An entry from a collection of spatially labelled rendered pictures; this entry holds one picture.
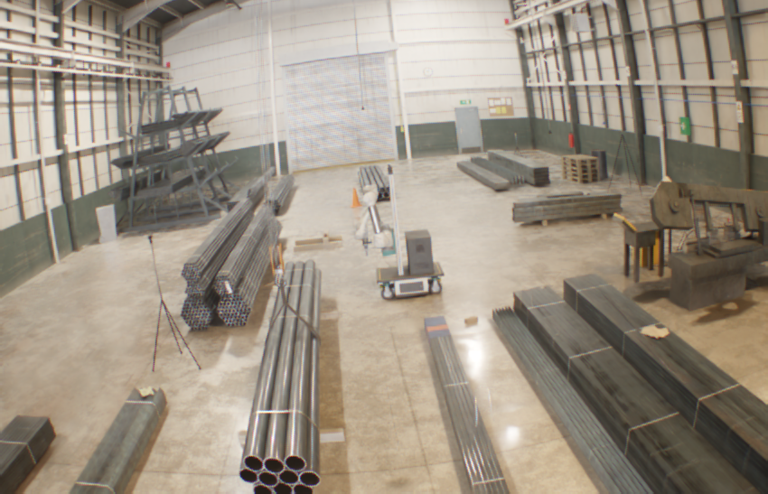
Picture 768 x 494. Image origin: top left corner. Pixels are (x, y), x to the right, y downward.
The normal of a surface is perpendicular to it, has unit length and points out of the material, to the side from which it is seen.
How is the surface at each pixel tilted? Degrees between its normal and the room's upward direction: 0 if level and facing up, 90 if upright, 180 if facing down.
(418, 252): 90
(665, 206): 60
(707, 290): 90
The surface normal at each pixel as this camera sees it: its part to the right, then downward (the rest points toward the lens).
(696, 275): 0.09, 0.19
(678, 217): 0.10, -0.33
